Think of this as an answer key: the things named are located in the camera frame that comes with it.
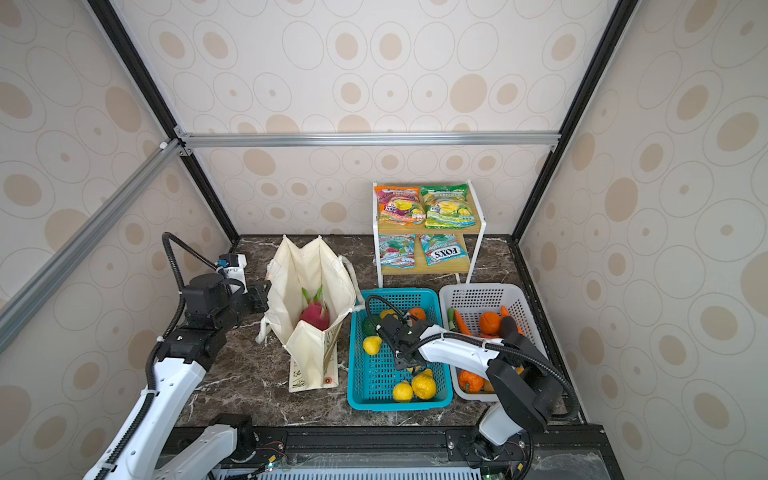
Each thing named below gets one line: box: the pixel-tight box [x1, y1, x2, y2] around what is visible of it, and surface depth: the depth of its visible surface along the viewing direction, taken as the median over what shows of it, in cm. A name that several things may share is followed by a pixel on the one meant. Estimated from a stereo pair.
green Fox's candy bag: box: [419, 233, 469, 266], surface depth 94 cm
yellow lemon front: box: [393, 380, 413, 403], surface depth 80 cm
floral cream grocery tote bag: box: [256, 235, 365, 393], surface depth 83 cm
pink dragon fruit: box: [300, 284, 331, 331], surface depth 92 cm
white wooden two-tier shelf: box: [372, 179, 487, 288], surface depth 83 cm
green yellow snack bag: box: [420, 184, 477, 229], surface depth 79 cm
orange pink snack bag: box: [375, 186, 426, 225], surface depth 79 cm
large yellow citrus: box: [411, 368, 437, 400], surface depth 80 cm
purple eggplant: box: [500, 316, 517, 339], surface depth 88 cm
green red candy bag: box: [378, 234, 417, 269], surface depth 92 cm
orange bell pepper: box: [458, 370, 485, 393], surface depth 79 cm
